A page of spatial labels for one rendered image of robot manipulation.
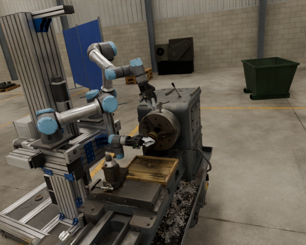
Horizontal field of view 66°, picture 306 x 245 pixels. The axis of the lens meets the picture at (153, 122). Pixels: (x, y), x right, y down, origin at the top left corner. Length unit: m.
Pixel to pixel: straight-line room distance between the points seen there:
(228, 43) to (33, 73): 10.21
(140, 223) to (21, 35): 1.48
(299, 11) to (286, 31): 0.81
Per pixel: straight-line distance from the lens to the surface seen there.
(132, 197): 1.36
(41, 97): 1.99
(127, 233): 1.36
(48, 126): 1.62
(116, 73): 1.57
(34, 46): 1.96
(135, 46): 12.54
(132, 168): 1.77
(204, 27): 11.59
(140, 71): 1.54
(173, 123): 1.76
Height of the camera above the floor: 1.80
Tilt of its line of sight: 21 degrees down
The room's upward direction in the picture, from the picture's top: 7 degrees counter-clockwise
